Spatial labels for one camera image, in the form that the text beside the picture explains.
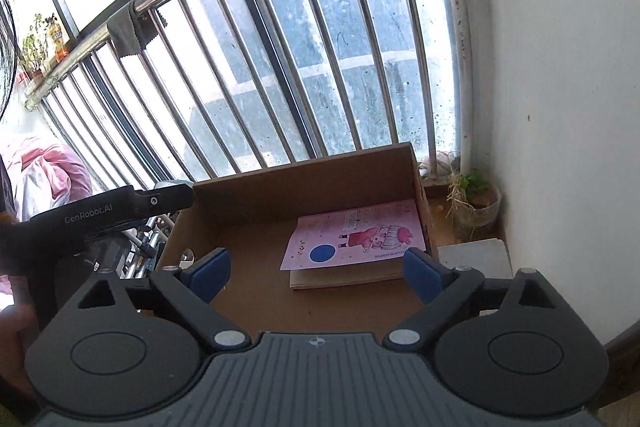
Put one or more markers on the green windowsill plant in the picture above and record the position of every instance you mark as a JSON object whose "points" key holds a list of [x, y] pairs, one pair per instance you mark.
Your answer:
{"points": [[34, 49]]}

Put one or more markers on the pink cartoon booklet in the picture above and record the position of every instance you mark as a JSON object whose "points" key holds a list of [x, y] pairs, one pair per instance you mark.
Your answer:
{"points": [[350, 234]]}

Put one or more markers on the white stool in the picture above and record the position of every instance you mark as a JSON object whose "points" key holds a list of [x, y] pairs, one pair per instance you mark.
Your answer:
{"points": [[475, 257]]}

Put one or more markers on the grey cloth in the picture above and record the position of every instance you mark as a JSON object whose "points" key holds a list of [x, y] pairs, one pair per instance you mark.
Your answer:
{"points": [[131, 29]]}

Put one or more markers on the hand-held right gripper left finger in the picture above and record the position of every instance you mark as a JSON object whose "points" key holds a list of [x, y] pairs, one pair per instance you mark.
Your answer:
{"points": [[212, 276]]}

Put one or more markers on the person's dark hair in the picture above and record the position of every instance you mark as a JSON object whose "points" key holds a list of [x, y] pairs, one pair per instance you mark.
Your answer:
{"points": [[6, 57]]}

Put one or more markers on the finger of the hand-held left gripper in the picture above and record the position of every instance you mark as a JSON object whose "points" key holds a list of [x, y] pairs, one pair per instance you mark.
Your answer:
{"points": [[167, 199]]}

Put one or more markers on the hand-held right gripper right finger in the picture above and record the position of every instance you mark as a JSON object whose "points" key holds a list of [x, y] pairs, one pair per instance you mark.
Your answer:
{"points": [[421, 277]]}

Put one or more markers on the folded wheelchair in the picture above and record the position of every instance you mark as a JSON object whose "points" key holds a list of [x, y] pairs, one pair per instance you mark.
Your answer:
{"points": [[150, 237]]}

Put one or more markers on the person's left forearm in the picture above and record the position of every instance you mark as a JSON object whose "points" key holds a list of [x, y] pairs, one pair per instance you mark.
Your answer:
{"points": [[15, 337]]}

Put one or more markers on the white vertical pipe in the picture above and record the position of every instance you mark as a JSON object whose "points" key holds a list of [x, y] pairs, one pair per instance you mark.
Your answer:
{"points": [[459, 57]]}

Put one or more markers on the beige paper notebook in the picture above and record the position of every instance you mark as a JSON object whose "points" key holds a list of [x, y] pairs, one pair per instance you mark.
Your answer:
{"points": [[345, 276]]}

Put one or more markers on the orange drink bottle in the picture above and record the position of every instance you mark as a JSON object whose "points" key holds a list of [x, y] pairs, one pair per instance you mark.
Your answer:
{"points": [[57, 39]]}

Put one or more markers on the pink and white blanket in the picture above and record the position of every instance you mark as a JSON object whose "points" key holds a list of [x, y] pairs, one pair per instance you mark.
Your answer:
{"points": [[45, 177]]}

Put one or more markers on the potted plant in clear pot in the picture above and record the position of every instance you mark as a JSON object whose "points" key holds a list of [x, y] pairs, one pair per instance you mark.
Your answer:
{"points": [[475, 202]]}

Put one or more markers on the brown cardboard box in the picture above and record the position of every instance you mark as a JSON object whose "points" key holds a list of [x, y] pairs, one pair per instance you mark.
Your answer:
{"points": [[250, 277]]}

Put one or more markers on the metal window railing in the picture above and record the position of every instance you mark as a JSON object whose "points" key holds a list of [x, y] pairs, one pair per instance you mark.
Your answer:
{"points": [[280, 72]]}

